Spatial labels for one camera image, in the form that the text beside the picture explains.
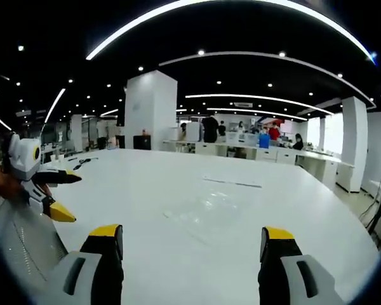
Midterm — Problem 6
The clear food packaging bag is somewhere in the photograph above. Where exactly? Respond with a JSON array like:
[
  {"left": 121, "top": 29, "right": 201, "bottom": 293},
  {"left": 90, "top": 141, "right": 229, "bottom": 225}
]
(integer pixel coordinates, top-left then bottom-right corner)
[{"left": 162, "top": 189, "right": 244, "bottom": 249}]

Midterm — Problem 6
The grey cloth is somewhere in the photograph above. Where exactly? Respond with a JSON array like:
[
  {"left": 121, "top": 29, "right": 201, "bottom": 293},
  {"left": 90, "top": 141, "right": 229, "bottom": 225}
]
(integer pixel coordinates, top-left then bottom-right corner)
[{"left": 0, "top": 195, "right": 69, "bottom": 288}]

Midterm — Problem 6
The curved ceiling light strip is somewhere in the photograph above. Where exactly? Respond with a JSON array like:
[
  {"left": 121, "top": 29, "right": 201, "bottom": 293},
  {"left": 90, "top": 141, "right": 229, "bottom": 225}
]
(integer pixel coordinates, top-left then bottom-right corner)
[
  {"left": 85, "top": 0, "right": 378, "bottom": 62},
  {"left": 41, "top": 88, "right": 67, "bottom": 134}
]

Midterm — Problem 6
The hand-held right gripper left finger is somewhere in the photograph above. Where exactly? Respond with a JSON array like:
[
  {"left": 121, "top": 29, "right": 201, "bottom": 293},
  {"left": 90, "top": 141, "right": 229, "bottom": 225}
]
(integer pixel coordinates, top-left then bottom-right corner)
[{"left": 37, "top": 224, "right": 124, "bottom": 305}]

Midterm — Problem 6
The white square pillar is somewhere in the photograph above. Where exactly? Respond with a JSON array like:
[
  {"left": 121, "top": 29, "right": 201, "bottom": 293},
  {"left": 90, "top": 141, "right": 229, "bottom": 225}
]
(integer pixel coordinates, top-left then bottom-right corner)
[
  {"left": 340, "top": 96, "right": 369, "bottom": 193},
  {"left": 124, "top": 69, "right": 178, "bottom": 152}
]

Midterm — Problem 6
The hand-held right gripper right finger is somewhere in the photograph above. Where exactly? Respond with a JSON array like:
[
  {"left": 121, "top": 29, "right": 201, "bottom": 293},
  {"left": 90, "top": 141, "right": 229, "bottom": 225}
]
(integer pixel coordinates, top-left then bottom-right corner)
[{"left": 257, "top": 226, "right": 347, "bottom": 305}]

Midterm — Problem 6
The black tool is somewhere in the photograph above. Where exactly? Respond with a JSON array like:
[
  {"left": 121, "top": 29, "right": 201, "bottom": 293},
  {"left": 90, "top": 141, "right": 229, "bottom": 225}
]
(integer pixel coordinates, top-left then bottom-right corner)
[{"left": 67, "top": 156, "right": 99, "bottom": 171}]

